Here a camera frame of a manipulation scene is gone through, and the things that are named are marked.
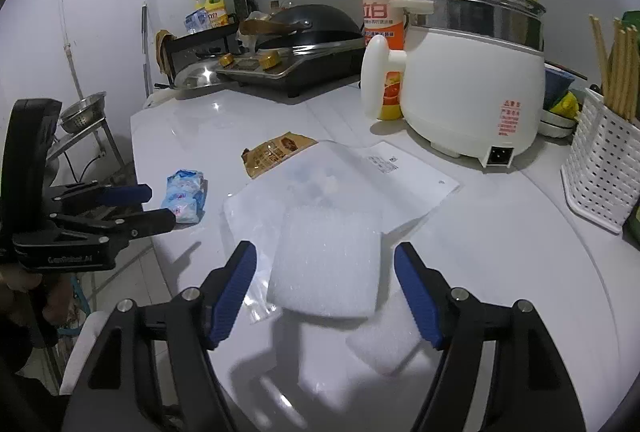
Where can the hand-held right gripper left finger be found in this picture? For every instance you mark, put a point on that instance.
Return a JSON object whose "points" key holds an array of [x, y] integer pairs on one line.
{"points": [[232, 292]]}

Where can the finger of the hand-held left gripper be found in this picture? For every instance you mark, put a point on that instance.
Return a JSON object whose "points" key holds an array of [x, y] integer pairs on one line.
{"points": [[150, 222], [125, 195]]}

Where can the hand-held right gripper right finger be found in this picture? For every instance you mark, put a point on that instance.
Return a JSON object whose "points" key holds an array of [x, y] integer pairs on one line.
{"points": [[417, 297]]}

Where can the blue tissue packet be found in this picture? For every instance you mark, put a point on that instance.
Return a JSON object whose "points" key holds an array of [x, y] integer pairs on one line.
{"points": [[185, 197]]}

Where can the large white foam block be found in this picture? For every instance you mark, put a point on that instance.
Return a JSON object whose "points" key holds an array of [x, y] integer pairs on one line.
{"points": [[325, 262]]}

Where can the person's left forearm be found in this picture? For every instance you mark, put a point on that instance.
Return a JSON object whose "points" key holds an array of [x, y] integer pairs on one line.
{"points": [[25, 387]]}

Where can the person's left hand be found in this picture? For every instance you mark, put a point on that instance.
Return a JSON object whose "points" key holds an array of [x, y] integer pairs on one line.
{"points": [[12, 287]]}

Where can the stainless steel sink stand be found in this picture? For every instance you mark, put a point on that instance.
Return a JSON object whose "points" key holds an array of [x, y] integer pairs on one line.
{"points": [[111, 146]]}

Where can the small white foam block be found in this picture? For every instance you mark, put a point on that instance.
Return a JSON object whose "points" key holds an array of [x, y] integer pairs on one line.
{"points": [[385, 342]]}

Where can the steel colander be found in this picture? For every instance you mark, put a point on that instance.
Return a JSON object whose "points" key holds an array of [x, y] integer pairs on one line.
{"points": [[82, 114]]}

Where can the white cutting board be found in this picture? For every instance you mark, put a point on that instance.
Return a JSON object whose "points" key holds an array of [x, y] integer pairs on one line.
{"points": [[160, 97]]}

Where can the flat clear plastic bag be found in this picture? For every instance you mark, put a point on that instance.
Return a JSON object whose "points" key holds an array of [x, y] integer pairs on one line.
{"points": [[300, 177]]}

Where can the steel pan lid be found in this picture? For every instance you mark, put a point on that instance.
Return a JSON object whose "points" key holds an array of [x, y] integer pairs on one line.
{"points": [[197, 74]]}

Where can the brown snack packet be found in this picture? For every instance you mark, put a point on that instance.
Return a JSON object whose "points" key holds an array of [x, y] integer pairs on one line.
{"points": [[275, 151]]}

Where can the yellow brown pot holder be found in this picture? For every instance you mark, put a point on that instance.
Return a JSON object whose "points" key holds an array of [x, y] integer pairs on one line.
{"points": [[163, 51]]}

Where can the black metal rack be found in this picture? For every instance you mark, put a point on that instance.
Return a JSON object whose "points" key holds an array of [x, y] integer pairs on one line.
{"points": [[200, 37]]}

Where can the blue carton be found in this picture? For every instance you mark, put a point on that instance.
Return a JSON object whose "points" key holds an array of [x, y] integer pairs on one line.
{"points": [[196, 21]]}

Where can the clear bag of food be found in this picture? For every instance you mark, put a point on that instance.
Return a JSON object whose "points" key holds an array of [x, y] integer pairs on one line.
{"points": [[250, 42]]}

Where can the yellow detergent jug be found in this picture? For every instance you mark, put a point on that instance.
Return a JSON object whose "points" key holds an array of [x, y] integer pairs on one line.
{"points": [[216, 14]]}

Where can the yellow pump bottle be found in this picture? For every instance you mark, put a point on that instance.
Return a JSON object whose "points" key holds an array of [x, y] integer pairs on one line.
{"points": [[198, 4]]}

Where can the white electric cooker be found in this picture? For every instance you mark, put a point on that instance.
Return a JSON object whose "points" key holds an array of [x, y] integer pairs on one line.
{"points": [[460, 81]]}

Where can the black cooktop with gold knobs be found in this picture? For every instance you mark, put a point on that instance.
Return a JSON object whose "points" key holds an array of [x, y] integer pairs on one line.
{"points": [[310, 66]]}

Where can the white chopstick basket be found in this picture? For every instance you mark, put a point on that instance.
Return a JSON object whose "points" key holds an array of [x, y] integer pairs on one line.
{"points": [[600, 161]]}

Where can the yellow sponge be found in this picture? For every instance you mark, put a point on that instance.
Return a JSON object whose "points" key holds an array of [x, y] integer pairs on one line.
{"points": [[567, 104]]}

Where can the blue bowl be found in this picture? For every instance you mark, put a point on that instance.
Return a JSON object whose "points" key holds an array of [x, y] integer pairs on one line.
{"points": [[555, 84]]}

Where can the black wok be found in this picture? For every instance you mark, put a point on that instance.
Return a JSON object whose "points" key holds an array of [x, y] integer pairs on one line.
{"points": [[320, 19]]}

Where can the orange dish soap bottle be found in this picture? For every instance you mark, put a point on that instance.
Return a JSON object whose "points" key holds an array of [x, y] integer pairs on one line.
{"points": [[382, 26]]}

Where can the bundle of wooden chopsticks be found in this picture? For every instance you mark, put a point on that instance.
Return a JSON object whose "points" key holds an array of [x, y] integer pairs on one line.
{"points": [[620, 71]]}

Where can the white wall pipe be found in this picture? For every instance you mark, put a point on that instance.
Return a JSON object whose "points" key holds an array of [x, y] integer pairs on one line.
{"points": [[75, 71]]}

